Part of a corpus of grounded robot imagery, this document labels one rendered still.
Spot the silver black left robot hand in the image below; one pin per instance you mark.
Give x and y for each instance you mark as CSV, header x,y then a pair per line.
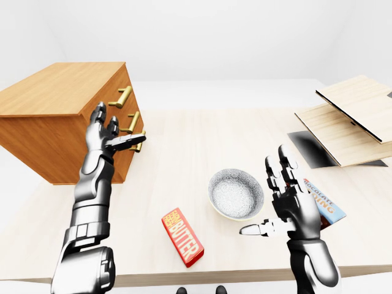
x,y
97,134

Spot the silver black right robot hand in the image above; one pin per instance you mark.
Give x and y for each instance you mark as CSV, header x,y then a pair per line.
x,y
298,211

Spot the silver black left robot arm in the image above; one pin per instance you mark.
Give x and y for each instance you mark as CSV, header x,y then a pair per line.
x,y
90,214

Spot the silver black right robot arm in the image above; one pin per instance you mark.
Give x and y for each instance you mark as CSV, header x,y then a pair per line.
x,y
312,266

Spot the wooden cabinet drawer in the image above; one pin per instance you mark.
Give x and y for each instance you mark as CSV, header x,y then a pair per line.
x,y
124,111
113,81
123,167

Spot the patterned black white bowl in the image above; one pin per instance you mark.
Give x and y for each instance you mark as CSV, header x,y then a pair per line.
x,y
235,194

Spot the wooden cabinet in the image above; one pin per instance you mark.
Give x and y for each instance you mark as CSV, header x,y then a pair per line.
x,y
46,92

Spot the blue chocolate pudding box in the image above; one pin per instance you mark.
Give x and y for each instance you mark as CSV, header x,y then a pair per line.
x,y
329,208

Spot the small dark rounded shape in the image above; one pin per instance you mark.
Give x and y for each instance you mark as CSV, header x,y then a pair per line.
x,y
221,289
181,290

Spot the red butter box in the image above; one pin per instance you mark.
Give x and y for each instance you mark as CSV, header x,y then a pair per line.
x,y
183,239

